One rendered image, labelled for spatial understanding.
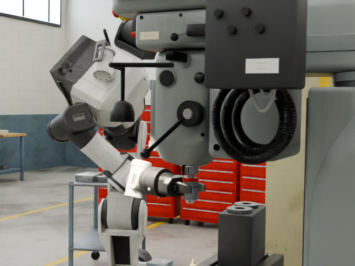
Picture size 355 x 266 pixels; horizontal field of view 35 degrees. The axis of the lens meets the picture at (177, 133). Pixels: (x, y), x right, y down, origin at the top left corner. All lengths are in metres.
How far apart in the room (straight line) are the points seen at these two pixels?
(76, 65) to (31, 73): 10.30
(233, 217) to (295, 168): 1.42
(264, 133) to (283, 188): 1.94
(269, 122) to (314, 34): 0.24
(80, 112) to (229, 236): 0.67
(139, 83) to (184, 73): 0.57
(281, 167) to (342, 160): 2.04
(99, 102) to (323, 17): 0.92
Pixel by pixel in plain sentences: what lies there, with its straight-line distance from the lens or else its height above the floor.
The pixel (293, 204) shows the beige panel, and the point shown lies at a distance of 3.35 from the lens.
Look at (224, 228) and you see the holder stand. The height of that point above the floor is 1.06.
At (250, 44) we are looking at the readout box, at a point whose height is 1.60.
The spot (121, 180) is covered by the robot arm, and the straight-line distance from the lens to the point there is 2.02.
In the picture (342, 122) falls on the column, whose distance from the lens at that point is 1.32.
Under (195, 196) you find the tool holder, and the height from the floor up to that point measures 1.22.
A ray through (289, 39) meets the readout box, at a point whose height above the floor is 1.61.
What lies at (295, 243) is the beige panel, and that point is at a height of 0.69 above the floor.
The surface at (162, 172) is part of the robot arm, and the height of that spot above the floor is 1.27.
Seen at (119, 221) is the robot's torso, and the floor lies 0.99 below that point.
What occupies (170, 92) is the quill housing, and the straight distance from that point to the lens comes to 1.54.
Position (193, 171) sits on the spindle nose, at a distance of 1.61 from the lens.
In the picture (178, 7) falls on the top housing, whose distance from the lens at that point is 1.53.
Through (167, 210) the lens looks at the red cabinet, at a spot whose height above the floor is 0.17.
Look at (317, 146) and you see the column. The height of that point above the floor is 1.39.
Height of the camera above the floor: 1.48
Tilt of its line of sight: 3 degrees down
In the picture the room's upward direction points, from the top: 1 degrees clockwise
